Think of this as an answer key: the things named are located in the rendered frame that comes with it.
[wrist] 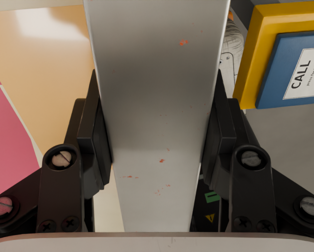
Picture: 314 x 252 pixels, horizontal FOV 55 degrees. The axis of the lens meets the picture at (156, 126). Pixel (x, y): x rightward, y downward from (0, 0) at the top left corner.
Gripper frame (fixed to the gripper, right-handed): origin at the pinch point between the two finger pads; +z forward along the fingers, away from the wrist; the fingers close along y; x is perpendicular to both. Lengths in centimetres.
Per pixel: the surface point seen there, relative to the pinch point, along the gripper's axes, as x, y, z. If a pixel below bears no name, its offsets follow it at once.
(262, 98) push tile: -14.9, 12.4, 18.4
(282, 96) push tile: -14.9, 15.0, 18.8
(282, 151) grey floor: -164, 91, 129
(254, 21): -6.7, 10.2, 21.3
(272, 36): -7.7, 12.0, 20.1
